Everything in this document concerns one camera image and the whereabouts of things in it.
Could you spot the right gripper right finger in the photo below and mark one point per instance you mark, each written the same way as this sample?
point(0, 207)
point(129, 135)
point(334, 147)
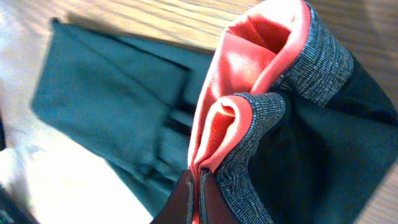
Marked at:
point(213, 208)

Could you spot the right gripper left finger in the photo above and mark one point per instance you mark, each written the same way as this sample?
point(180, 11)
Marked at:
point(179, 207)

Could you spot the black leggings grey red waistband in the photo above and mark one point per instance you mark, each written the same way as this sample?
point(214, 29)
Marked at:
point(291, 125)

